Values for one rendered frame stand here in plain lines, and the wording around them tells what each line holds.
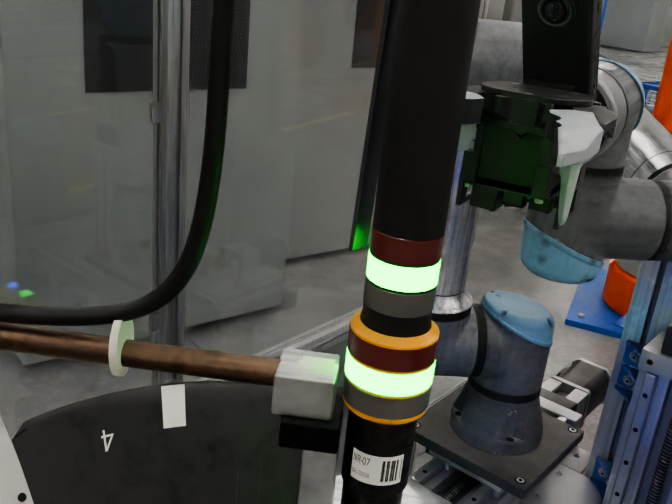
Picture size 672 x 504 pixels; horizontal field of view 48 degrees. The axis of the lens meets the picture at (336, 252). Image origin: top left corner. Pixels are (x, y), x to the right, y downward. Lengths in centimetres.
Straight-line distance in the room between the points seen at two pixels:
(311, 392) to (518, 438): 90
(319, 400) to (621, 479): 96
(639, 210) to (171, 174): 71
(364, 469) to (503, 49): 71
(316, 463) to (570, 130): 21
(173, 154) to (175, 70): 12
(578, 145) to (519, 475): 86
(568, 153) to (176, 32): 81
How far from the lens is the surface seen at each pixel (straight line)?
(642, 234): 71
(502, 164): 50
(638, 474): 130
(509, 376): 119
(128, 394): 58
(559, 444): 131
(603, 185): 68
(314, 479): 39
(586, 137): 41
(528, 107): 49
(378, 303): 34
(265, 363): 38
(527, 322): 115
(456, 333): 113
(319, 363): 37
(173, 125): 115
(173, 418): 58
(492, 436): 123
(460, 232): 107
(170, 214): 118
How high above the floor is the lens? 174
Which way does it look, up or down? 21 degrees down
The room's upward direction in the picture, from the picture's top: 6 degrees clockwise
